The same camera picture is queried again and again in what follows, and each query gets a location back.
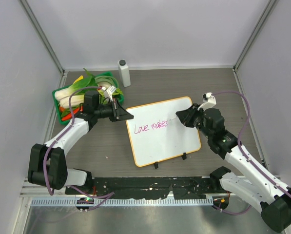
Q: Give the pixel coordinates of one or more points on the orange framed whiteboard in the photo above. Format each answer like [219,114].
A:
[154,138]

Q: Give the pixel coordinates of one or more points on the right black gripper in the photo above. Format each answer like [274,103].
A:
[187,115]

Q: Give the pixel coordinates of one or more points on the right black whiteboard foot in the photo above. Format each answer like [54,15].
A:
[184,156]

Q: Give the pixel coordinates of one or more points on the bok choy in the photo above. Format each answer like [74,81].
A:
[63,95]

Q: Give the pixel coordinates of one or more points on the orange carrot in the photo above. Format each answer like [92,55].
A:
[65,114]

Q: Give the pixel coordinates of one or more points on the white slotted cable duct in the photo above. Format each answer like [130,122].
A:
[75,201]

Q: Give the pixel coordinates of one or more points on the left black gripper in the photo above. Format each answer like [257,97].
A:
[118,112]

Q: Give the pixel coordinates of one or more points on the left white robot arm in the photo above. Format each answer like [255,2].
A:
[47,165]

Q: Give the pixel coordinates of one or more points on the green plastic tray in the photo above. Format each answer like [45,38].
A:
[87,74]

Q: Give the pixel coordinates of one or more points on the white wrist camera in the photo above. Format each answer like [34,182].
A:
[209,101]
[108,92]

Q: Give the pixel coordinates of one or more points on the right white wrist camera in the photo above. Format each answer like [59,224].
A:
[209,101]

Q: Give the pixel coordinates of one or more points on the green onion bundle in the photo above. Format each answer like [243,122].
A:
[106,81]

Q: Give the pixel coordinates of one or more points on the white bottle grey cap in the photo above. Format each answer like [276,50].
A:
[124,73]

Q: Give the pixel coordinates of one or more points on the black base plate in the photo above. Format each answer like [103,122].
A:
[182,187]

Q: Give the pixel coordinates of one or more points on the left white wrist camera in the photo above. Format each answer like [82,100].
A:
[108,92]

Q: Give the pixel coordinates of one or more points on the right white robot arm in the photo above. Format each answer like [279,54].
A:
[262,190]

